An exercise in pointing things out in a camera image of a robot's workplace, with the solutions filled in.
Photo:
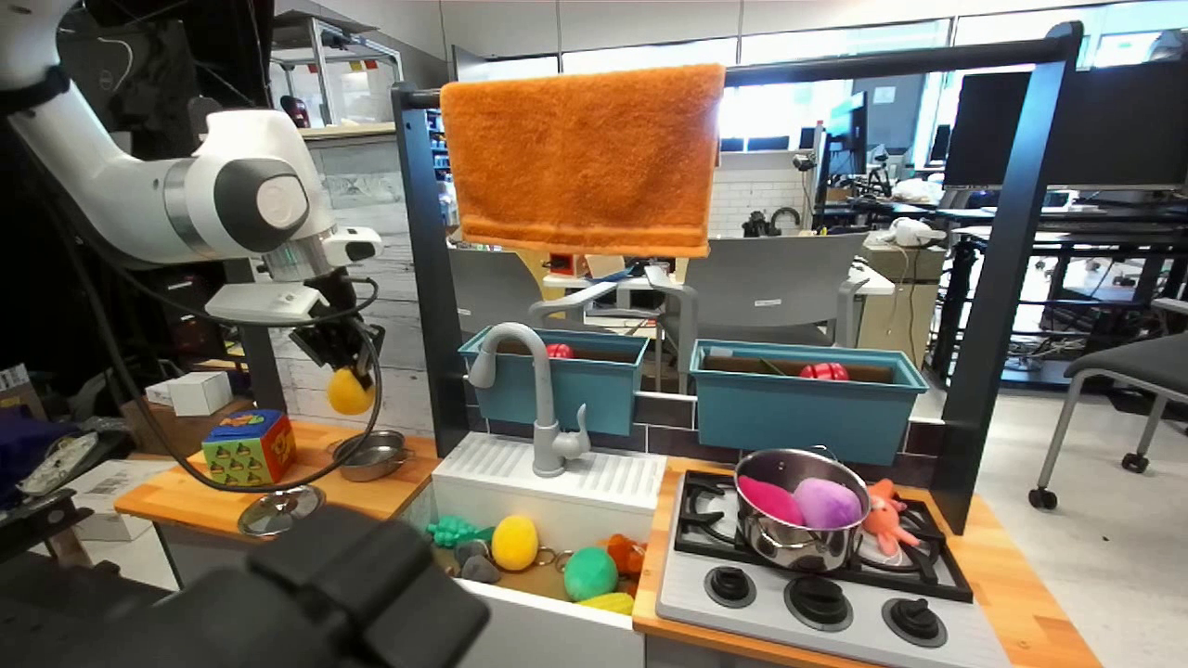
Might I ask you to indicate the grey toy faucet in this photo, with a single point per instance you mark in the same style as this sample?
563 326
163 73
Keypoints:
543 428

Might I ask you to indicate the purple plush toy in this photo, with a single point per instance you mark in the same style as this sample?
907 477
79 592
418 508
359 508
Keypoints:
825 501

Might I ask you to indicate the yellow elongated plush toy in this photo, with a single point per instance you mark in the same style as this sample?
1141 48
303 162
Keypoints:
606 601

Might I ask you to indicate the green plush grapes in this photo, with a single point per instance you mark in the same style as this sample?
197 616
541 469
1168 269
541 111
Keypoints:
455 532

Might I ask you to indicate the salmon plush toy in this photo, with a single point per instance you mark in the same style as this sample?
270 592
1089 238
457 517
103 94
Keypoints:
888 517

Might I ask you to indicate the black stove knob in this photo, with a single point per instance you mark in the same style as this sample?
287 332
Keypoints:
728 582
914 616
818 597

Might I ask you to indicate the grey chair back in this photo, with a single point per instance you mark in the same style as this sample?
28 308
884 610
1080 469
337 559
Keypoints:
775 292

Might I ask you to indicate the brown cardboard box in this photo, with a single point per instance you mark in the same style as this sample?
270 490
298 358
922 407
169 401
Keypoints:
169 431

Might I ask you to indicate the grey toy stove top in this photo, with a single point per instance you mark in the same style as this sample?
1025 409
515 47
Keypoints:
766 616

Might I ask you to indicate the black computer monitor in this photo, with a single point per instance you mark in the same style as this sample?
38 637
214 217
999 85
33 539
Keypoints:
1114 125

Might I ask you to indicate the beige cardboard box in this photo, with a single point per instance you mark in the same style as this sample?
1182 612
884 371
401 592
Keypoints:
897 298

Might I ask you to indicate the grey plush mouse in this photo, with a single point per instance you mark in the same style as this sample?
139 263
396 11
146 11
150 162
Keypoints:
474 564

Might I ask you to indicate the black kitchen back frame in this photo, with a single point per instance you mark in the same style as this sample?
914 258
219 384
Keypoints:
1013 245

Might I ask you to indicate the white toy sink basin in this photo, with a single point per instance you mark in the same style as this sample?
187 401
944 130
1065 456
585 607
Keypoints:
543 488

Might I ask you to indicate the orange towel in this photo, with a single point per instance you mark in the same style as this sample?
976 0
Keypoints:
582 153

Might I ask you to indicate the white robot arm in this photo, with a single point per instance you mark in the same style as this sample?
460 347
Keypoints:
162 199

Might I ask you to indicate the silver pot lid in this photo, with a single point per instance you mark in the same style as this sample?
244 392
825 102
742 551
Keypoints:
278 508

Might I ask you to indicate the wooden toy kitchen counter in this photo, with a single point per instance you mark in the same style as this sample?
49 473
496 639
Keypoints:
1034 612

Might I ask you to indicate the large silver pot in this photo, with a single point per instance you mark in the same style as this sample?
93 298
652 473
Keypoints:
793 543

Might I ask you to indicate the yellow plush ball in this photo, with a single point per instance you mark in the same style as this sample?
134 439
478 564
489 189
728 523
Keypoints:
515 543

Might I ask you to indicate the orange plush toy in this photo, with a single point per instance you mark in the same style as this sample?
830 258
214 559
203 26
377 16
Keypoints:
624 559

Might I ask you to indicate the black stove grate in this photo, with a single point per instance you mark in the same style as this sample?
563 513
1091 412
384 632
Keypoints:
707 501

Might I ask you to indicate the yellow plush pear toy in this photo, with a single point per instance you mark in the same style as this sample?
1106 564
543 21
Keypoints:
346 393

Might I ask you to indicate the green plush ball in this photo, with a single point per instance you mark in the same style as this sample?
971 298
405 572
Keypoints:
590 572

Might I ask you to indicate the small silver pot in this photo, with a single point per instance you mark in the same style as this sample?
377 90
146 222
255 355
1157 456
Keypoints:
369 452

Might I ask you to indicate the teal planter bin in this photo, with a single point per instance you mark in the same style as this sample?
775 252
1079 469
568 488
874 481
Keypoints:
559 392
804 412

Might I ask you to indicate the red toy in bin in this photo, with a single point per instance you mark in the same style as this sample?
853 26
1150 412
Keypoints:
563 350
820 370

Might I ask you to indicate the white small box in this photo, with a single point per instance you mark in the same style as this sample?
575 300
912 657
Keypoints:
187 392

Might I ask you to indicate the colourful toy cube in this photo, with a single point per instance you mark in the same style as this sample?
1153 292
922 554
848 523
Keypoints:
247 449

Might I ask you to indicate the black blurred camera object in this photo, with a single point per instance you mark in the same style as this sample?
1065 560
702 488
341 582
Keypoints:
247 607

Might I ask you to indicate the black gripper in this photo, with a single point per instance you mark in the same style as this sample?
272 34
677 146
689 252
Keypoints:
339 326

